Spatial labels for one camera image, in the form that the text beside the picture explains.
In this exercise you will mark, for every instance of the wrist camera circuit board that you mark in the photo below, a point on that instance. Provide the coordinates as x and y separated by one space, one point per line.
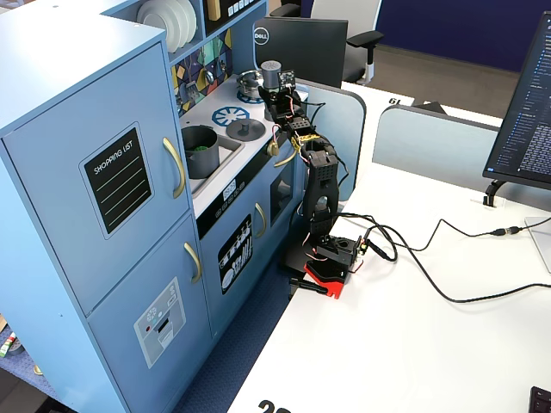
286 79

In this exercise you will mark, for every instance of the black triangular desk stand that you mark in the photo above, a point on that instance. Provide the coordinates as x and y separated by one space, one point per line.
435 108

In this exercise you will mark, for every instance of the black keyboard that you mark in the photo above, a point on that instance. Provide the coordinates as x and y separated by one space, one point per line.
541 401

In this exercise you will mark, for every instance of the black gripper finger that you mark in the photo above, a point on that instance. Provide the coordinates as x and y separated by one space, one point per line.
267 96

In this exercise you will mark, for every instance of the light blue toy kitchen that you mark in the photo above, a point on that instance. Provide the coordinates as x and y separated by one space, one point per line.
64 129

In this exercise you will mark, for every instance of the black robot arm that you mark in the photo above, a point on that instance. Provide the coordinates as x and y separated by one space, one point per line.
320 185

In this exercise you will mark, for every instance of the black Dell monitor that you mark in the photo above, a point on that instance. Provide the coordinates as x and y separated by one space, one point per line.
310 47

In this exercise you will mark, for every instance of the green and red package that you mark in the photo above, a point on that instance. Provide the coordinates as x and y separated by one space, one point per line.
8 344

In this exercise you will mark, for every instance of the dark grey toy pot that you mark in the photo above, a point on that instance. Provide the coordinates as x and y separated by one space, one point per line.
202 161

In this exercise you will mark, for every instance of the metal hanging toy ladle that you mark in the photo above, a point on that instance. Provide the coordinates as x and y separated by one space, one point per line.
208 77

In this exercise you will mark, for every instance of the lit computer monitor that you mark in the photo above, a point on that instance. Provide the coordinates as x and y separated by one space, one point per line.
525 116

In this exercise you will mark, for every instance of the light blue desk divider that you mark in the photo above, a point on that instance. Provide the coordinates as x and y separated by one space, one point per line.
435 142
340 129

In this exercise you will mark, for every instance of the green toy vegetables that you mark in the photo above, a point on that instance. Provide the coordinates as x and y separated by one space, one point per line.
197 148

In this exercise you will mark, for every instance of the white and black office chair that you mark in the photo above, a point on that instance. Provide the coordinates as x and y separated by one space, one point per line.
344 26

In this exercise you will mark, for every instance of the dark grey pot lid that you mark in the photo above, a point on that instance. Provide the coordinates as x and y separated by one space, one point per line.
245 130

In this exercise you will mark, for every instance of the small gold knob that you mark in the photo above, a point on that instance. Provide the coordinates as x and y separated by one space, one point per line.
38 370

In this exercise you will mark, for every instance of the silver monitor base plate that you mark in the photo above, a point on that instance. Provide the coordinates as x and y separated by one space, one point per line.
541 241

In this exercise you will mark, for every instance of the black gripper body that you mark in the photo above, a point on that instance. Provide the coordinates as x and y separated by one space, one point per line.
272 102

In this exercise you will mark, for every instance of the dark blue partition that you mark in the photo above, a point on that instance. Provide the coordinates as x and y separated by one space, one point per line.
452 30

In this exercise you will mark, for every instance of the silver metal toy pot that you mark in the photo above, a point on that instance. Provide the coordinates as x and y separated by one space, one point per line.
249 86

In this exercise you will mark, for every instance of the gold oven knob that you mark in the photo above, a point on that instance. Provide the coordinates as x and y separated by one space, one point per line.
273 148

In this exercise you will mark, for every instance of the red and black table clamp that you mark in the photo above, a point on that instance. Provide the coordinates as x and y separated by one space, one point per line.
327 279

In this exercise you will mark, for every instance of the white toy plate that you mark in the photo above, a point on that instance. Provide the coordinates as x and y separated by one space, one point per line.
178 21
156 23
192 19

